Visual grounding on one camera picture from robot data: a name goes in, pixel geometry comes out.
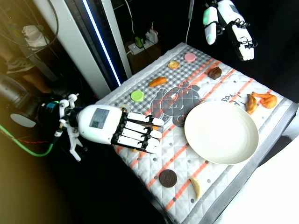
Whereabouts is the white power strip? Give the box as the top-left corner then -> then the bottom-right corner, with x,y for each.
127,41 -> 153,56

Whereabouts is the grey quilt with bear print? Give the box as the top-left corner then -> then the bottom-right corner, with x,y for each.
95,42 -> 294,224

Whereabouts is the white charger plug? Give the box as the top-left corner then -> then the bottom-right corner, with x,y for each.
145,28 -> 159,43

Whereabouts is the green round disc toy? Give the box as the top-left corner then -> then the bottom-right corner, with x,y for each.
130,90 -> 145,103

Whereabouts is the orange bread toy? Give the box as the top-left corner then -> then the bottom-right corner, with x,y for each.
148,77 -> 169,88

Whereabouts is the orange chicken wing toy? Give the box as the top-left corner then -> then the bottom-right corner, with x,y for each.
251,91 -> 278,109

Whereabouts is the white metal frame column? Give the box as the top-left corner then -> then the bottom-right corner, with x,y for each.
32,0 -> 133,99

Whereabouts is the black cable loop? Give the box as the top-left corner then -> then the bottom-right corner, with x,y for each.
0,0 -> 59,50

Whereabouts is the cream round plate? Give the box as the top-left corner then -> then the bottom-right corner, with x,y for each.
184,100 -> 260,165

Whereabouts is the brown cardboard box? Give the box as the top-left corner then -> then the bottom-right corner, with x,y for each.
123,41 -> 162,75

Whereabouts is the white sneaker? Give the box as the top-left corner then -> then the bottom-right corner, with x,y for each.
21,25 -> 51,49

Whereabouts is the blue light strip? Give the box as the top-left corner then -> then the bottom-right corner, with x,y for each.
81,0 -> 122,87

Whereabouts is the green cable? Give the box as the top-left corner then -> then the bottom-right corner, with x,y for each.
0,125 -> 54,157

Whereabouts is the grey striped sneaker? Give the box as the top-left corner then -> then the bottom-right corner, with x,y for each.
5,57 -> 36,75

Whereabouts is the brown fried dumpling toy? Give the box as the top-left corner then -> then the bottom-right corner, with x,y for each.
245,93 -> 258,115

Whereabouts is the brown chocolate pastry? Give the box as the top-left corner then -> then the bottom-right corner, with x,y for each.
207,66 -> 222,80

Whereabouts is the red cable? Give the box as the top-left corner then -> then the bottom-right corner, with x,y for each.
0,129 -> 51,145

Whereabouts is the chocolate sandwich cookie toy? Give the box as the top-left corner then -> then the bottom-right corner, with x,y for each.
159,169 -> 178,188

